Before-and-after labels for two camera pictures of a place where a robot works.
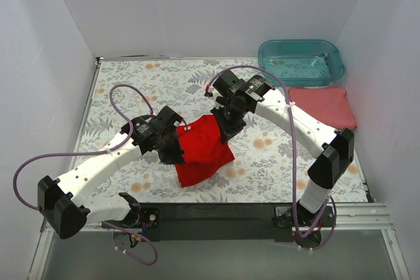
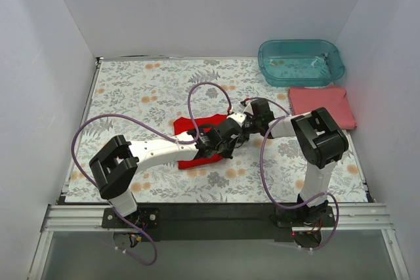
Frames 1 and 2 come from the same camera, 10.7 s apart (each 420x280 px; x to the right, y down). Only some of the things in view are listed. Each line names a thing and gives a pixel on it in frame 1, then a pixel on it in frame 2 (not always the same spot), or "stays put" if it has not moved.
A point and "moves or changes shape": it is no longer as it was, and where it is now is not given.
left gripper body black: x=171 y=148 → x=230 y=142
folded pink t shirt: x=330 y=104 stays put
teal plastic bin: x=300 y=63 stays put
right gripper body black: x=228 y=122 → x=249 y=126
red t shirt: x=205 y=153 moves or changes shape
